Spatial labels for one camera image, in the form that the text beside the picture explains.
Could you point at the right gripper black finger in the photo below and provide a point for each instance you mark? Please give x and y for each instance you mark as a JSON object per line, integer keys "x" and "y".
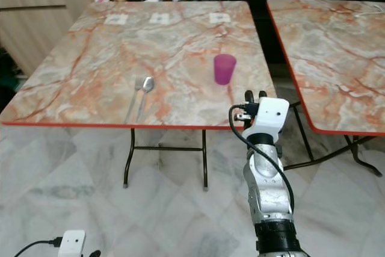
{"x": 262, "y": 95}
{"x": 249, "y": 97}

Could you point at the purple plastic cup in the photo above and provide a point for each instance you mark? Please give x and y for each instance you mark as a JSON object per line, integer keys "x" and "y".
{"x": 224, "y": 69}

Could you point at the marble-top folding table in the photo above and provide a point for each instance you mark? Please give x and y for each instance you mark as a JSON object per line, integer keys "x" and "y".
{"x": 331, "y": 52}
{"x": 114, "y": 58}

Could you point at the white paper marker card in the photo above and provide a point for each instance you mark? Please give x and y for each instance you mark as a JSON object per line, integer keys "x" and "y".
{"x": 159, "y": 19}
{"x": 219, "y": 18}

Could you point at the black round bag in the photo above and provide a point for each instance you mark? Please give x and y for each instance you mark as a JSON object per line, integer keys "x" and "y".
{"x": 5, "y": 91}

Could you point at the silver metal spoon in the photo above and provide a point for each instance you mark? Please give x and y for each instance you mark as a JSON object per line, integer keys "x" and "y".
{"x": 147, "y": 83}

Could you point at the silver metal fork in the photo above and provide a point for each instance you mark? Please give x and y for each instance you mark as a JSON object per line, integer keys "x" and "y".
{"x": 136, "y": 86}

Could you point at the light wooden cabinet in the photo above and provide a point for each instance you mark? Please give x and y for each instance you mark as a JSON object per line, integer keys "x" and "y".
{"x": 36, "y": 22}

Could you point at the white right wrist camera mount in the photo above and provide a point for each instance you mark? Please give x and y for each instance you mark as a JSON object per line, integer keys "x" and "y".
{"x": 272, "y": 112}

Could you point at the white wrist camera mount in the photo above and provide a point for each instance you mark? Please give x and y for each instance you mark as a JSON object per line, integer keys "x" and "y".
{"x": 272, "y": 112}
{"x": 72, "y": 244}

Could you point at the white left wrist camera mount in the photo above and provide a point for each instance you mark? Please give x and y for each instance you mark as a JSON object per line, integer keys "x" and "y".
{"x": 72, "y": 244}

